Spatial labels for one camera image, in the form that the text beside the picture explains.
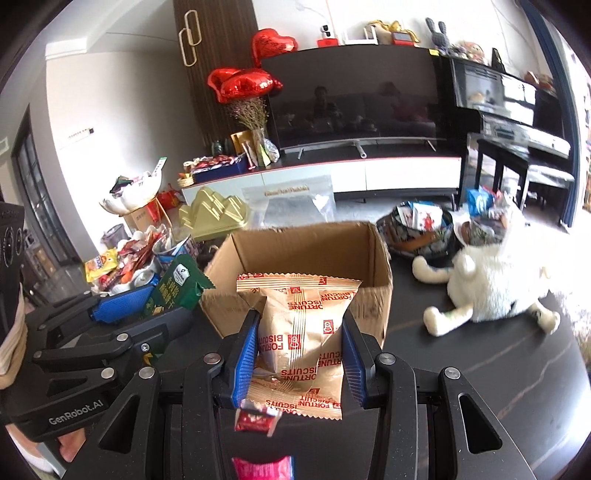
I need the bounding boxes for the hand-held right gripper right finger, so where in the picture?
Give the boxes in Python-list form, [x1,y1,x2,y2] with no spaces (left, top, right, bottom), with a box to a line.
[341,311,539,480]

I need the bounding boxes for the black television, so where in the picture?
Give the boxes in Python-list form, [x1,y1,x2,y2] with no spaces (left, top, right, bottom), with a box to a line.
[261,45,451,155]

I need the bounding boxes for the white plush sheep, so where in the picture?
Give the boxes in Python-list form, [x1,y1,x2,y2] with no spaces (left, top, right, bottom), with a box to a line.
[412,196,561,337]

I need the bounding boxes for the dark snack bowl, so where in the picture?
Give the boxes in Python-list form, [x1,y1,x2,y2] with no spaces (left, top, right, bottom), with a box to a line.
[376,200,455,268]

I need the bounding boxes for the small plush doll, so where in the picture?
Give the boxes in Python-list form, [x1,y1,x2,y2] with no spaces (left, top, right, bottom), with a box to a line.
[455,41,490,63]

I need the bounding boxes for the blue packet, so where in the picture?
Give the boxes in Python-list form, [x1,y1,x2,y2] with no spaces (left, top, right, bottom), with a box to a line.
[466,187,497,217]

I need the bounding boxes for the white television stand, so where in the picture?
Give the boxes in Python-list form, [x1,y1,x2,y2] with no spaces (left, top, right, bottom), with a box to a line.
[182,154,465,204]

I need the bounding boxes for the person's left hand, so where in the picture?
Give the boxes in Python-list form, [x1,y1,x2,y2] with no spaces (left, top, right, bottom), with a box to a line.
[51,427,90,472]

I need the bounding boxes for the white rack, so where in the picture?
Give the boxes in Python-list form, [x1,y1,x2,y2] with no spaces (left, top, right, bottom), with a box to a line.
[342,24,384,45]

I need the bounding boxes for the toys on piano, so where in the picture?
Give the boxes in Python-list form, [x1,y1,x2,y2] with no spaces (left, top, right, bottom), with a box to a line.
[524,69,555,90]

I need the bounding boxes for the open cardboard boxes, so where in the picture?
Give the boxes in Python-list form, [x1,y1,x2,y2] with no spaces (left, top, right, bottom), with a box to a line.
[122,198,162,236]

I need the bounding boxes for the red and white snack packet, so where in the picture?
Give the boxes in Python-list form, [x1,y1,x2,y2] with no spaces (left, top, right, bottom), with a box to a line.
[234,398,283,437]

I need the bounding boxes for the pink snack packet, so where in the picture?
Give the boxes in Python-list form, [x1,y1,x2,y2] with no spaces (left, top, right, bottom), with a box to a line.
[231,456,295,480]

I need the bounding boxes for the tray of red snacks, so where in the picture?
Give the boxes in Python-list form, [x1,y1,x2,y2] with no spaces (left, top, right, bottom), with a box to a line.
[182,154,250,183]

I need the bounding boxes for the brown cardboard box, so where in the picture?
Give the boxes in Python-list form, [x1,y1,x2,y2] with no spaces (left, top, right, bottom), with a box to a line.
[199,220,394,349]

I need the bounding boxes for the gold figurine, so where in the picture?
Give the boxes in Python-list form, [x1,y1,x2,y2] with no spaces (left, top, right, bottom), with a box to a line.
[367,19,407,44]

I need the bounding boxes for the black piano bench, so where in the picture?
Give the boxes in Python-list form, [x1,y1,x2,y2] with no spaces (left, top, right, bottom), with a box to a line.
[519,164,576,227]

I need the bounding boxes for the black piano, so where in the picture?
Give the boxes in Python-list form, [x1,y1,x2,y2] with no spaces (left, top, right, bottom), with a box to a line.
[438,55,578,204]

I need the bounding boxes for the white lotus bowl with snacks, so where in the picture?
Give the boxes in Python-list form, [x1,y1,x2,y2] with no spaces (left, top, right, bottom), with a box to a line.
[84,226,185,294]

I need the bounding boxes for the black glazed door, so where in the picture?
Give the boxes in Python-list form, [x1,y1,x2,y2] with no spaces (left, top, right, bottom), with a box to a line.
[11,104,77,273]

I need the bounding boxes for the dried flowers in vase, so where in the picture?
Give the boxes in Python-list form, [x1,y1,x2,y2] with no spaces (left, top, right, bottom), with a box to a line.
[228,98,271,167]

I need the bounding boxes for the green snack packet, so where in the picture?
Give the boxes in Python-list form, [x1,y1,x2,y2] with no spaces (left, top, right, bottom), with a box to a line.
[141,254,215,319]

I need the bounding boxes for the orange biscuit packet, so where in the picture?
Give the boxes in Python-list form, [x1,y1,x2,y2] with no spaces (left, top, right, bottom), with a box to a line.
[236,272,363,421]

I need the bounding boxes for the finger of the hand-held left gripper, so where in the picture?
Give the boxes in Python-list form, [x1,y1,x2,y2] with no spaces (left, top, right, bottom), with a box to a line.
[25,284,157,343]
[32,305,195,398]

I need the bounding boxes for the gold loop wall ornament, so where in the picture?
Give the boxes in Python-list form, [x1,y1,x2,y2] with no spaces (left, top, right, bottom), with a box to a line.
[178,9,201,68]

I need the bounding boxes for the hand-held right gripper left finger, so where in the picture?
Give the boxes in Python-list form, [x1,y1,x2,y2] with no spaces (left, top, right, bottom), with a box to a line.
[69,308,262,480]

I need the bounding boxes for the blue curtain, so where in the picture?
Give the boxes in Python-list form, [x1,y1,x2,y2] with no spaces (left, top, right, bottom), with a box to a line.
[522,0,583,153]

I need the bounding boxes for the clear trash bin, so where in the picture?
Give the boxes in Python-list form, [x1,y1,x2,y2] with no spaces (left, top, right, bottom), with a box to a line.
[102,224,127,250]

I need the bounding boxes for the red heart balloon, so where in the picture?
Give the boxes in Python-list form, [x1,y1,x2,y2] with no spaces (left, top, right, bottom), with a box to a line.
[221,69,283,103]
[250,28,298,68]
[206,68,243,103]

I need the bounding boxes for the blue snack box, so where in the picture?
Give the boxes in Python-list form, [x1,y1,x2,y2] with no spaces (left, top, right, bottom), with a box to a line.
[152,233,192,271]

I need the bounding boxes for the clear plastic zip bag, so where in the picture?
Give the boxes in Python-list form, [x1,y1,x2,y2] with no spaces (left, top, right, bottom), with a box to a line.
[241,175,337,232]

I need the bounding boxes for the gold mountain ornament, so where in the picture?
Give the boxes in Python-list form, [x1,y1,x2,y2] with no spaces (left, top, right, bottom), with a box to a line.
[178,186,250,241]

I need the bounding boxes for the yellow chip packet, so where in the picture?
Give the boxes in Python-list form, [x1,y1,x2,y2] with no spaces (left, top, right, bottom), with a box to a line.
[84,249,120,282]

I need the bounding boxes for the grey rabbit doll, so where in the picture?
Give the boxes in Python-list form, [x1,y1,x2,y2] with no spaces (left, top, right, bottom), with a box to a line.
[425,17,455,54]

